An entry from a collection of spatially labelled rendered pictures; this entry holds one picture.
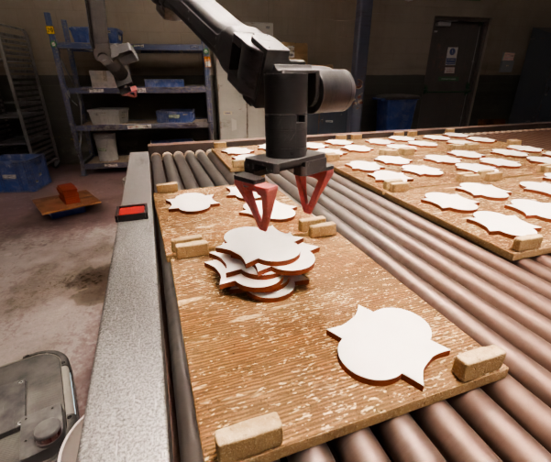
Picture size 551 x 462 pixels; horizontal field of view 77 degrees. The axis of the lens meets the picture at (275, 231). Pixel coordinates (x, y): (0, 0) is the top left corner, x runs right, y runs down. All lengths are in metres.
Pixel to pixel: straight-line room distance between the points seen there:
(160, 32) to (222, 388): 5.63
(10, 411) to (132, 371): 1.05
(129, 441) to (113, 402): 0.06
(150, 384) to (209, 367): 0.07
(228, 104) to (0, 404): 4.51
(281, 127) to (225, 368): 0.30
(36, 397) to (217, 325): 1.12
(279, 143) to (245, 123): 4.90
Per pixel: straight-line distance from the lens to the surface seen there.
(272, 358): 0.44
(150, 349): 0.51
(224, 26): 0.59
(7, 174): 5.04
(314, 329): 0.48
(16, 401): 1.54
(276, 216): 0.81
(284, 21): 6.06
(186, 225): 0.81
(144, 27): 5.89
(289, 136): 0.47
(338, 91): 0.51
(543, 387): 0.54
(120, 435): 0.43
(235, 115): 5.34
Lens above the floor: 1.24
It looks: 24 degrees down
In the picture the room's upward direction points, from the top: straight up
